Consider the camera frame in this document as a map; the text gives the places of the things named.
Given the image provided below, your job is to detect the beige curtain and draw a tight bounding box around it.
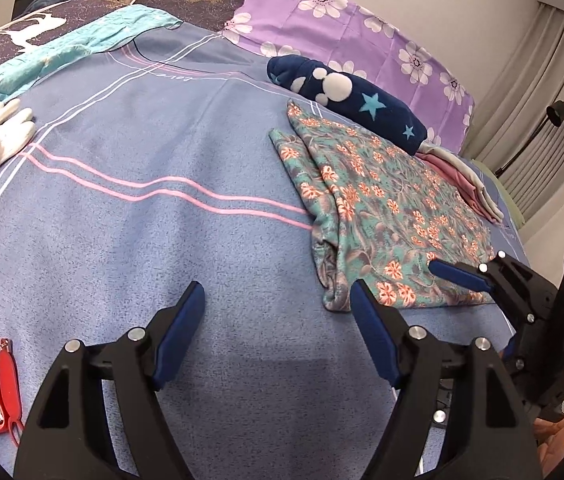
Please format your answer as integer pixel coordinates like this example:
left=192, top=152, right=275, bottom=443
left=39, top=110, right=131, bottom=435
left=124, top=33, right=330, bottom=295
left=462, top=3, right=564, bottom=220

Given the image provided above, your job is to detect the folded pink garment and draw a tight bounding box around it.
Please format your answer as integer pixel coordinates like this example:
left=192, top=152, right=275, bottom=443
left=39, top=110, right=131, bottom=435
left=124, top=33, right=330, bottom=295
left=416, top=154, right=498, bottom=223

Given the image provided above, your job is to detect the navy star fleece garment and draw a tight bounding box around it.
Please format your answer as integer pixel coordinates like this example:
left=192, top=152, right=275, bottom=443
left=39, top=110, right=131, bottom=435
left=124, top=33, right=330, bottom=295
left=267, top=54, right=427, bottom=155

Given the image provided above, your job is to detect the blue plaid bed sheet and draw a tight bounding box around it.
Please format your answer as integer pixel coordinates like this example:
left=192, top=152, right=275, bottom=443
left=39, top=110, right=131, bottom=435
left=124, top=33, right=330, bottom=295
left=0, top=22, right=530, bottom=480

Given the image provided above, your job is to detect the purple floral pillow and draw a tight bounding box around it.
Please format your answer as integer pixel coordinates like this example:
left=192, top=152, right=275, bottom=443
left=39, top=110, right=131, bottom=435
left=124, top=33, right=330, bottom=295
left=222, top=0, right=474, bottom=153

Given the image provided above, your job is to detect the folded beige garment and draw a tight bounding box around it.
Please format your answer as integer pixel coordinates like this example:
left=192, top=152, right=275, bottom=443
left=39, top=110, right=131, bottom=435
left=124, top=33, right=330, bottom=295
left=417, top=143, right=504, bottom=222

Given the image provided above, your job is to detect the turquoise blanket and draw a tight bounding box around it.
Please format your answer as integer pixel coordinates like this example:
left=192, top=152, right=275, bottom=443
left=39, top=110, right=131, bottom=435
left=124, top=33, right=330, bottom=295
left=0, top=4, right=182, bottom=102

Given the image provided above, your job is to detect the teal floral garment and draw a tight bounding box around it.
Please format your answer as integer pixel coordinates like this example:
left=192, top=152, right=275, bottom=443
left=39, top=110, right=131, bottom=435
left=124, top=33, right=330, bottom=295
left=269, top=101, right=494, bottom=312

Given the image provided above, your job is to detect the black wall lamp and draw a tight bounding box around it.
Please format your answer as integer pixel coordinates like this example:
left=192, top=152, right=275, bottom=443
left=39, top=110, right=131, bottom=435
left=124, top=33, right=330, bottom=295
left=494, top=100, right=564, bottom=178

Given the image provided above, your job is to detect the dark deer-print quilt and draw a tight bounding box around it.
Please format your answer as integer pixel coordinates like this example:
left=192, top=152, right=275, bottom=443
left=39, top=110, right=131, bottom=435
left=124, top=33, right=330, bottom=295
left=0, top=0, right=125, bottom=64

